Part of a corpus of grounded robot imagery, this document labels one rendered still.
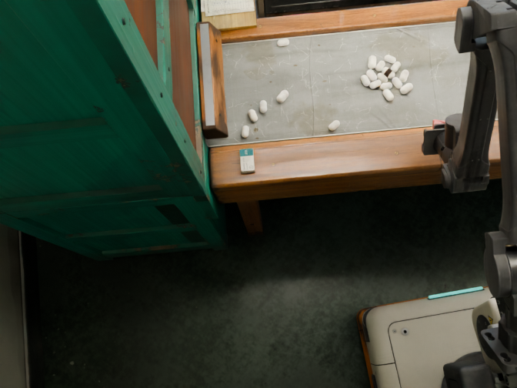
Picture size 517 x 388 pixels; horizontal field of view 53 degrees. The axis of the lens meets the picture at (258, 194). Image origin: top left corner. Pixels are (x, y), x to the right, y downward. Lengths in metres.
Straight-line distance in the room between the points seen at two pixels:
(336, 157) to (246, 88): 0.31
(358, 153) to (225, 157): 0.34
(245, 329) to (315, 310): 0.28
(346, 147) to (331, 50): 0.29
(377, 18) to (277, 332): 1.17
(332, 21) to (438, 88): 0.34
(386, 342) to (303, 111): 0.80
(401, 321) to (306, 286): 0.43
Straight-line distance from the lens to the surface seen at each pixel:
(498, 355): 0.90
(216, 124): 1.29
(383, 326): 1.79
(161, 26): 0.94
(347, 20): 1.53
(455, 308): 1.85
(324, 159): 1.35
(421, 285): 2.11
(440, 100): 1.49
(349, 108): 1.43
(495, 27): 0.81
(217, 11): 1.53
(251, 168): 1.32
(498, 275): 0.84
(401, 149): 1.39
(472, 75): 0.96
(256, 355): 2.04
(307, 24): 1.52
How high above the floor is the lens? 2.04
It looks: 75 degrees down
